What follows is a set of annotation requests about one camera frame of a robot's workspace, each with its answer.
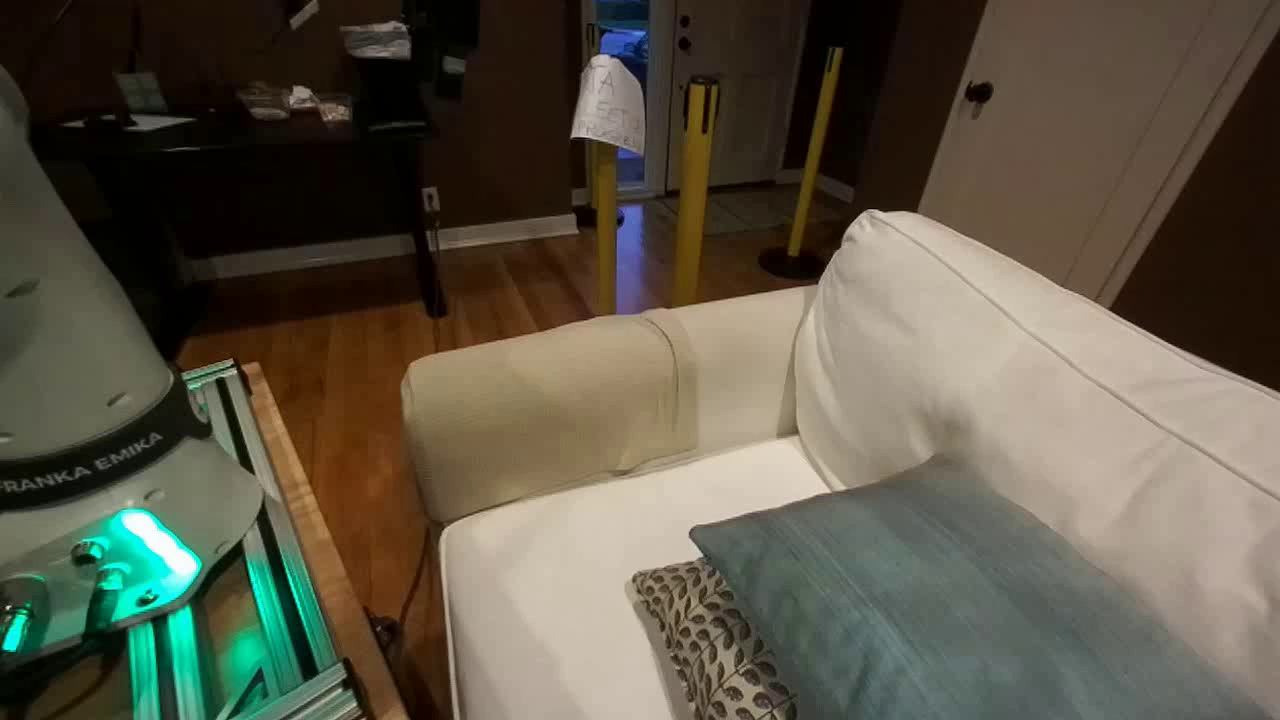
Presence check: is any green lit aluminium frame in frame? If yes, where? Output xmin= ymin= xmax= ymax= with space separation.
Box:
xmin=0 ymin=357 xmax=365 ymax=720

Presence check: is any black door knob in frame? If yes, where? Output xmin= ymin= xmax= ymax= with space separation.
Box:
xmin=965 ymin=81 xmax=995 ymax=108

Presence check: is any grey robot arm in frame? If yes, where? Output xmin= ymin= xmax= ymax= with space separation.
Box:
xmin=0 ymin=69 xmax=266 ymax=667

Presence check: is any yellow right post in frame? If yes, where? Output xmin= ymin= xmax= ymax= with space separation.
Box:
xmin=760 ymin=44 xmax=843 ymax=280

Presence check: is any white sofa back cushion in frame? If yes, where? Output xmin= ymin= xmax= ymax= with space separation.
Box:
xmin=796 ymin=214 xmax=1280 ymax=711

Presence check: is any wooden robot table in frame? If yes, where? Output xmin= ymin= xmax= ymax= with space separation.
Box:
xmin=241 ymin=366 xmax=409 ymax=720

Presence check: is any blue pillow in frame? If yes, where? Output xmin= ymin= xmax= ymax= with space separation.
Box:
xmin=692 ymin=462 xmax=1270 ymax=720

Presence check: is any leaf patterned pillow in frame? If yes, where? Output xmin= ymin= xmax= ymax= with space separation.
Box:
xmin=632 ymin=562 xmax=796 ymax=720

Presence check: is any white towel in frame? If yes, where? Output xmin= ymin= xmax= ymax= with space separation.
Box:
xmin=572 ymin=54 xmax=643 ymax=158

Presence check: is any yellow post with towel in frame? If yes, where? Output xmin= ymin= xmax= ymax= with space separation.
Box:
xmin=586 ymin=142 xmax=618 ymax=315

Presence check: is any yellow middle post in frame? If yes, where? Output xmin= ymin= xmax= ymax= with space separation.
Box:
xmin=672 ymin=81 xmax=722 ymax=306

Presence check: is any white sofa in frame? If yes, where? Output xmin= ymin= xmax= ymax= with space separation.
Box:
xmin=399 ymin=209 xmax=1280 ymax=720

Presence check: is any dark wooden side table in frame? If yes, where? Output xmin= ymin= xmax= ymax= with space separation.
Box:
xmin=31 ymin=90 xmax=448 ymax=357

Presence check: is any white background door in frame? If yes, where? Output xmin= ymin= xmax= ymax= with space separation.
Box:
xmin=667 ymin=0 xmax=809 ymax=187

